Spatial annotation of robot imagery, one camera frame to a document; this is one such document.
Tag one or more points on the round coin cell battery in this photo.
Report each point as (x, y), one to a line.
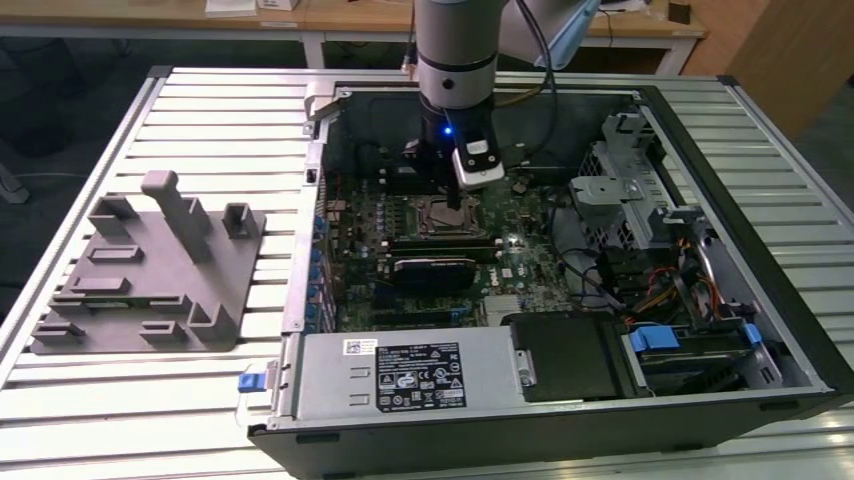
(518, 186)

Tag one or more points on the small black box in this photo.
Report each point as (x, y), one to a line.
(680, 12)

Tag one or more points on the green motherboard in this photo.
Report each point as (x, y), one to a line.
(542, 235)

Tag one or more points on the small white box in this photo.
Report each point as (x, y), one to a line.
(277, 4)

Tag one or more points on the blue expansion slot clip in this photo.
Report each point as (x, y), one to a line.
(315, 292)
(314, 275)
(315, 259)
(311, 313)

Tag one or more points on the black RAM slot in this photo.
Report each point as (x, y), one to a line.
(394, 173)
(395, 184)
(441, 252)
(488, 257)
(395, 178)
(441, 247)
(399, 190)
(441, 242)

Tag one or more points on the black open PC case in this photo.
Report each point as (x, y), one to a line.
(534, 445)

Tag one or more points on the CPU socket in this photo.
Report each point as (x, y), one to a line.
(454, 234)

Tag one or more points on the wooden desk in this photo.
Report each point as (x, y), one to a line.
(201, 25)

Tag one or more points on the silver metal disk bay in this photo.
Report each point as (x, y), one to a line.
(601, 190)

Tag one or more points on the hard disk in blue carrier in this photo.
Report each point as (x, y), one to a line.
(654, 340)

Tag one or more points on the silver square CPU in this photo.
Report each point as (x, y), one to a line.
(444, 218)

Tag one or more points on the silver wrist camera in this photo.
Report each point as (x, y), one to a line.
(481, 176)

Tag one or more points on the black graphics card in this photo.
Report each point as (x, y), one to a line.
(434, 275)

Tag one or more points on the silver power supply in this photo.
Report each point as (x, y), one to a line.
(314, 370)

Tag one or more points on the wooden cabinet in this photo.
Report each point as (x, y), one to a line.
(788, 55)

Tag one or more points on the grey stand foot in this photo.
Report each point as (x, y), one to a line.
(13, 190)

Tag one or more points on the grey parts rack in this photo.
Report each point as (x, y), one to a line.
(161, 270)

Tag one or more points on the black expansion slot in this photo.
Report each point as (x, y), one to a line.
(410, 318)

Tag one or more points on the small silver heatsink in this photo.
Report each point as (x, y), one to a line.
(504, 306)

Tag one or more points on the blue power supply latch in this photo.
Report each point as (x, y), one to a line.
(250, 382)

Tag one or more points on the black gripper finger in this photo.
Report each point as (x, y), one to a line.
(461, 197)
(421, 155)

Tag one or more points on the black drive bay cover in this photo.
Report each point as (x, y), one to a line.
(568, 355)

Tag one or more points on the white paper stack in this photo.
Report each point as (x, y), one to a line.
(230, 6)

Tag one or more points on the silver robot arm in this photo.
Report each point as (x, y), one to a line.
(457, 75)

